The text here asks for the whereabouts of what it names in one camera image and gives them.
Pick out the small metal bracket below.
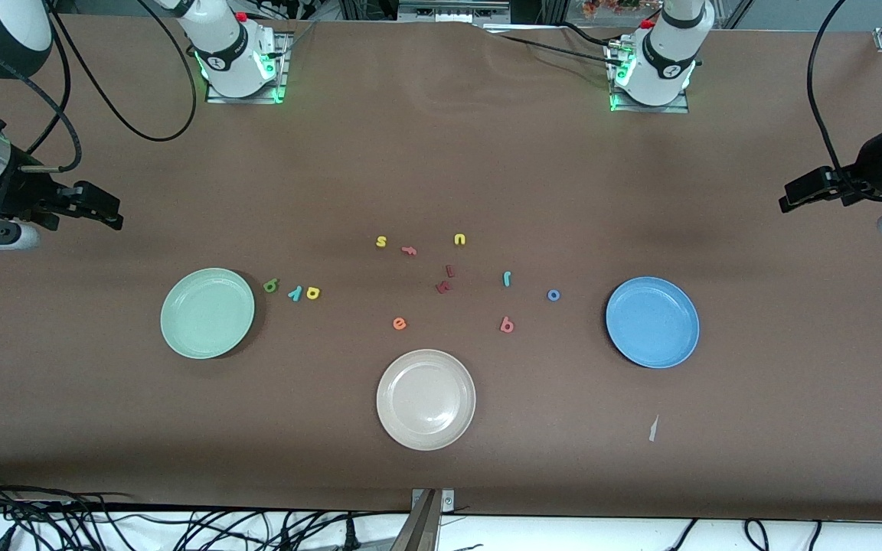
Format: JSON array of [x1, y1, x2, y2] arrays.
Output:
[[410, 488, 457, 514]]

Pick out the green plate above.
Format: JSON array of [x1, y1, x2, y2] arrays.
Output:
[[160, 267, 256, 360]]

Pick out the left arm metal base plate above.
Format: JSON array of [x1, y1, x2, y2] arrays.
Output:
[[608, 38, 691, 115]]

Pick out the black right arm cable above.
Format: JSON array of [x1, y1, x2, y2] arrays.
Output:
[[0, 0, 198, 173]]

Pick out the black cable tangle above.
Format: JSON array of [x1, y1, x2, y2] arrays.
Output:
[[0, 471, 411, 551]]

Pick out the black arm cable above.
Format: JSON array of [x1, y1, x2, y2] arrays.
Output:
[[0, 0, 198, 173], [806, 0, 851, 188]]

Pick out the beige plate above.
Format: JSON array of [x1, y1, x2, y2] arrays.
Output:
[[376, 349, 477, 452]]

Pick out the blue plate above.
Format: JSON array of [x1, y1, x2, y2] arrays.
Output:
[[605, 276, 701, 370]]

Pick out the grey slanted metal bar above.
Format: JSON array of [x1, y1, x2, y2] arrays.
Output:
[[389, 490, 442, 551]]

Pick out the orange flowers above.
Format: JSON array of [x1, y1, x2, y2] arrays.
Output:
[[583, 0, 660, 20]]

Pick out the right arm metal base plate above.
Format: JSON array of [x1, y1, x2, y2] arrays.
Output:
[[205, 31, 290, 105]]

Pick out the grey metal box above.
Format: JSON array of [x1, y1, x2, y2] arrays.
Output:
[[397, 0, 512, 22]]

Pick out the black cable on table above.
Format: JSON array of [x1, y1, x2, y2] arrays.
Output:
[[479, 21, 618, 66]]

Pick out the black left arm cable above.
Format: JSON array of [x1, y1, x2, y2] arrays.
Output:
[[806, 0, 851, 188]]

